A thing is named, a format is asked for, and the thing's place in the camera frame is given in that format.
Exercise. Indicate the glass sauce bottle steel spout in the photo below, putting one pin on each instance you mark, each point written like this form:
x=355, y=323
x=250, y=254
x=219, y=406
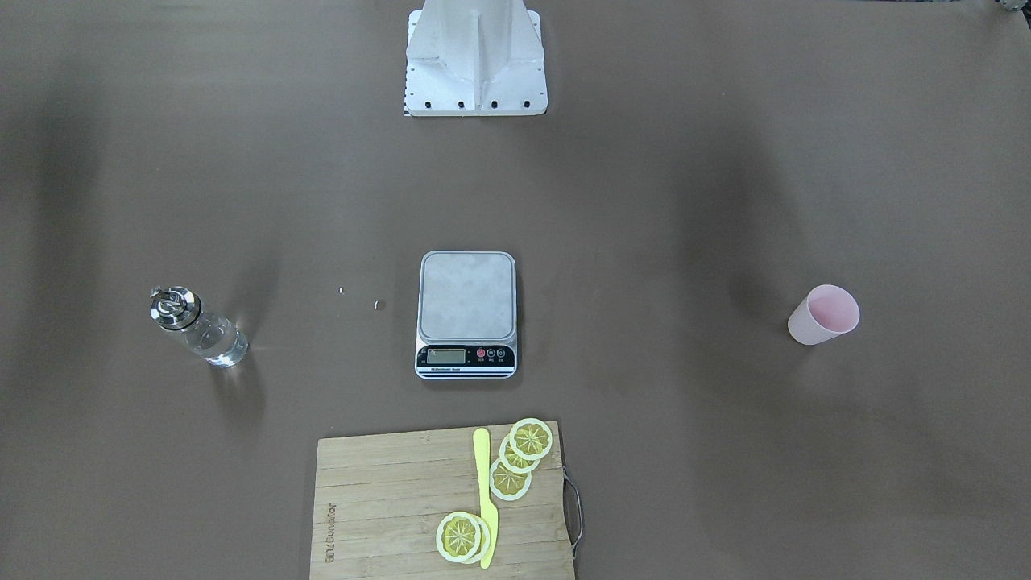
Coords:
x=184, y=316

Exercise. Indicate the pink plastic cup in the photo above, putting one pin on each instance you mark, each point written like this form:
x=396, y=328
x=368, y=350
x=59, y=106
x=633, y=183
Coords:
x=825, y=313

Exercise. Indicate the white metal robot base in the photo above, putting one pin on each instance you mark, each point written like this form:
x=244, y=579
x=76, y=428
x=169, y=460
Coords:
x=474, y=59

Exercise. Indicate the digital kitchen scale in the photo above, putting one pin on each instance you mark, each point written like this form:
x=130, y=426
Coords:
x=467, y=316

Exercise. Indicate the lemon slice near board corner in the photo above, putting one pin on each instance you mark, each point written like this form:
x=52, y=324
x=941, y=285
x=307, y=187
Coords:
x=531, y=439

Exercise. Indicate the yellow plastic knife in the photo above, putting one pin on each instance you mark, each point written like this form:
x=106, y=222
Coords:
x=487, y=509

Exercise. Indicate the middle stacked lemon slice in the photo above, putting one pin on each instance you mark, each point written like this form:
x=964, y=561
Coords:
x=511, y=461

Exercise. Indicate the stacked lemon slice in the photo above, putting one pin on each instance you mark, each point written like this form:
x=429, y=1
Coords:
x=511, y=461
x=508, y=485

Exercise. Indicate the bamboo cutting board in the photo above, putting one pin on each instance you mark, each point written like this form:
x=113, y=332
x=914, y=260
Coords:
x=378, y=499

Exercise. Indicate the lemon slice beside knife tip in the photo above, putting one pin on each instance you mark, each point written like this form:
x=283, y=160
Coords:
x=457, y=537

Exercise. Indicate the hidden lemon slice under knife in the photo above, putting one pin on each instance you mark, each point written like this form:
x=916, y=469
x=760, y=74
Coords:
x=484, y=544

